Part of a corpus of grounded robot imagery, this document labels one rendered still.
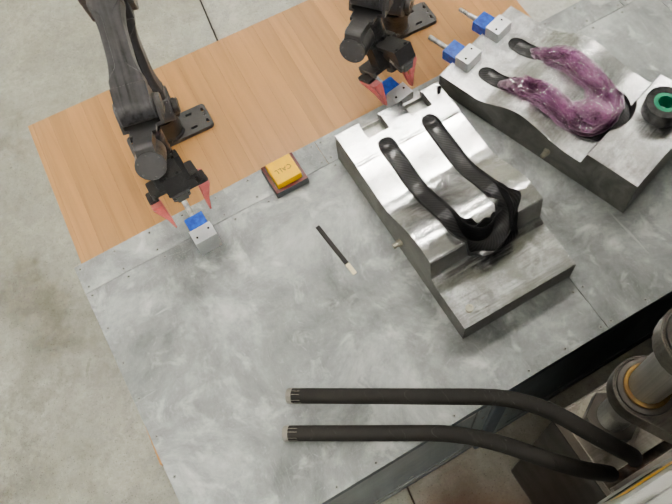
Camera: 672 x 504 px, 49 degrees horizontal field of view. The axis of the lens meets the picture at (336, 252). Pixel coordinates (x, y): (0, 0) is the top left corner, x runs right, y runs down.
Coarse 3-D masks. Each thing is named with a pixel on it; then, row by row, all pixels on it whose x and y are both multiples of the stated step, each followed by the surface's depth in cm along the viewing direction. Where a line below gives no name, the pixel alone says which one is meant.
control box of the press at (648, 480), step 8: (664, 464) 92; (648, 472) 99; (656, 472) 82; (664, 472) 74; (632, 480) 107; (640, 480) 90; (648, 480) 78; (656, 480) 72; (664, 480) 71; (624, 488) 97; (632, 488) 81; (640, 488) 72; (648, 488) 71; (656, 488) 71; (664, 488) 71; (608, 496) 104; (616, 496) 88; (624, 496) 77; (632, 496) 71; (640, 496) 71; (648, 496) 71; (656, 496) 71; (664, 496) 70
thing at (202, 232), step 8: (184, 200) 163; (192, 216) 160; (200, 216) 160; (192, 224) 159; (200, 224) 159; (208, 224) 157; (192, 232) 157; (200, 232) 157; (208, 232) 157; (200, 240) 156; (208, 240) 157; (216, 240) 159; (200, 248) 158; (208, 248) 159
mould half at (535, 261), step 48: (432, 96) 162; (336, 144) 163; (432, 144) 157; (480, 144) 157; (384, 192) 154; (480, 192) 147; (528, 192) 145; (432, 240) 143; (528, 240) 149; (432, 288) 149; (480, 288) 146; (528, 288) 145
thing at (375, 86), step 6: (360, 78) 165; (366, 78) 164; (372, 78) 163; (366, 84) 164; (372, 84) 162; (378, 84) 161; (372, 90) 167; (378, 90) 162; (378, 96) 167; (384, 96) 165; (384, 102) 167
